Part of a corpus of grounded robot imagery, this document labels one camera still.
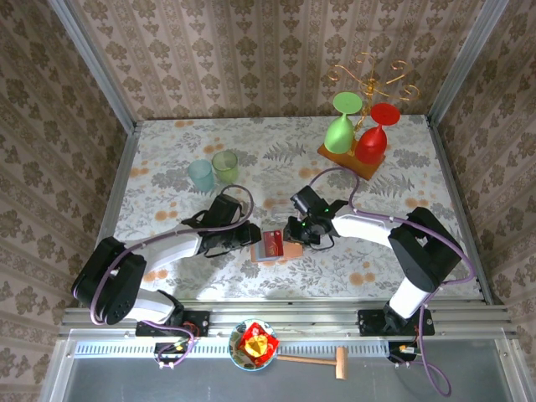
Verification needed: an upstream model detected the tan leather card holder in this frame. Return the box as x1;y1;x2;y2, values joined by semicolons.
250;229;305;264

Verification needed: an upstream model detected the blue frosted cup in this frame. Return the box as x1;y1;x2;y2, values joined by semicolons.
187;158;216;193

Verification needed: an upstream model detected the aluminium front rail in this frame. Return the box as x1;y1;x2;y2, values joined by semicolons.
58;297;520;338

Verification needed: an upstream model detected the green wine glass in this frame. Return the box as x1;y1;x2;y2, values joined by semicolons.
324;91;363;154

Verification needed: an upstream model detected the red wine glass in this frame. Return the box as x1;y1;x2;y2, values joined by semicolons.
354;103;401;164

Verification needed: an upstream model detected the green frosted cup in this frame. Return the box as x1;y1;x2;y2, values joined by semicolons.
211;150;240;184

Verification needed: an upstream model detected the patterned bowl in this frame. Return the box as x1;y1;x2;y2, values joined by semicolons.
228;319;281;371

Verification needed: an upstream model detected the black connector block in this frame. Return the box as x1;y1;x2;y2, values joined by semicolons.
153;341;197;369
385;340;421;365

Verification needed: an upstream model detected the aluminium side rail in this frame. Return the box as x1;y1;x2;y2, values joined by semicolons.
425;115;506;307
78;125;140;309

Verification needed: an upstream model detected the gold wire glass rack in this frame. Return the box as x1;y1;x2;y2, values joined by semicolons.
317;52;421;182

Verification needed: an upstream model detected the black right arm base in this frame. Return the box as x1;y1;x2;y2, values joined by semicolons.
358;307;436;337

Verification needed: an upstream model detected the red gold foil wrapper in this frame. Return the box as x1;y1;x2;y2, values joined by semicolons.
238;322;281;362

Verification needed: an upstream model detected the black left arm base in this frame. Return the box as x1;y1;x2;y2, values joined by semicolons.
136;309;210;338

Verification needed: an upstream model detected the floral tablecloth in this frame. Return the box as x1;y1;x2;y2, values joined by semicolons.
98;116;482;301

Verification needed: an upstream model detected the white slotted cable duct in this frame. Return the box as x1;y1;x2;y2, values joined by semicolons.
73;334;394;360

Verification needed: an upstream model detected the aluminium corner post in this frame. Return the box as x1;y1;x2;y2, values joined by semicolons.
48;0;138;133
427;0;510;126

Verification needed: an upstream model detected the wooden mallet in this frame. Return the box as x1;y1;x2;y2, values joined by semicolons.
276;346;349;380

